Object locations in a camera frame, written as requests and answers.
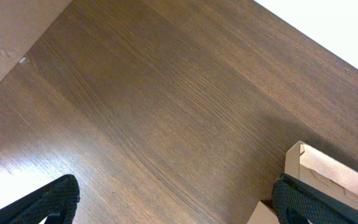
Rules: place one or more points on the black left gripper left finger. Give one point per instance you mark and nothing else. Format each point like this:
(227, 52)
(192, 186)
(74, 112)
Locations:
(55, 202)

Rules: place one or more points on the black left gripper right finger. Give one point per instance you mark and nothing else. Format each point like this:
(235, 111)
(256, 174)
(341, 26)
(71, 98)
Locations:
(297, 202)

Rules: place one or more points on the brown cardboard box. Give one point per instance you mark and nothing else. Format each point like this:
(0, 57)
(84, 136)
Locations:
(317, 170)

